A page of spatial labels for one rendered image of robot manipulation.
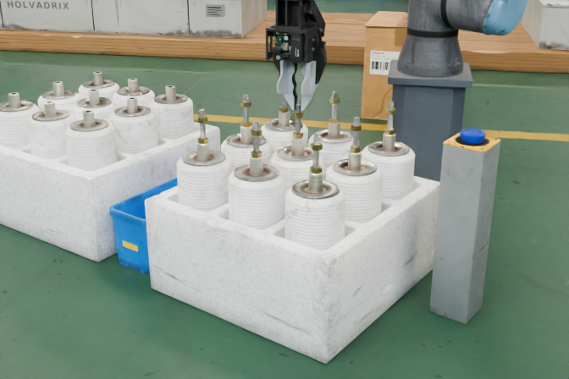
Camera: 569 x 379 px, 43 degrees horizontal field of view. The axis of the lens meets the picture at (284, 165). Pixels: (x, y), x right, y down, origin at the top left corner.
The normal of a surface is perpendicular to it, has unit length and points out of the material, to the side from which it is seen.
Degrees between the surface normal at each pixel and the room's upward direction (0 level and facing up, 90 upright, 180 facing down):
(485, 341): 0
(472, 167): 90
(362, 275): 90
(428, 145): 90
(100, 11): 90
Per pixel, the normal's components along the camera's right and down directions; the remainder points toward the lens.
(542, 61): -0.18, 0.35
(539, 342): 0.00, -0.93
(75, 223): -0.57, 0.29
